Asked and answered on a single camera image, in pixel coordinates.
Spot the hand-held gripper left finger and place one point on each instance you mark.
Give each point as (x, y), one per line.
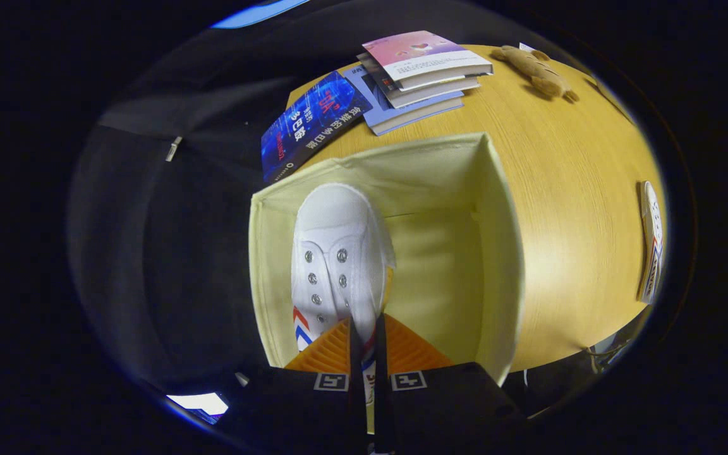
(354, 417)

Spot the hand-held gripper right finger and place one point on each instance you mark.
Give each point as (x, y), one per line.
(384, 411)

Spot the pale green fabric storage box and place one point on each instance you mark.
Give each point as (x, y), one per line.
(440, 265)

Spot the white canvas shoe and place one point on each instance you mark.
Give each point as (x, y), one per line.
(651, 253)
(339, 221)

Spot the computer screen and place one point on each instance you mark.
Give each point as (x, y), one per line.
(200, 404)

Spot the dark blue book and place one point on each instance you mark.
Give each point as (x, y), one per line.
(313, 123)

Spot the light blue book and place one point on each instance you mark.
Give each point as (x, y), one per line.
(370, 107)

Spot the grey book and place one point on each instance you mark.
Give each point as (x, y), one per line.
(427, 95)

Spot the silver cloth clip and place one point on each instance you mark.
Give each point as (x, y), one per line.
(173, 149)

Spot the brown plush toy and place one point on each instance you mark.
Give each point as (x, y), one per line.
(538, 69)

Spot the small white card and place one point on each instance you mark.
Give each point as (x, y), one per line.
(526, 47)

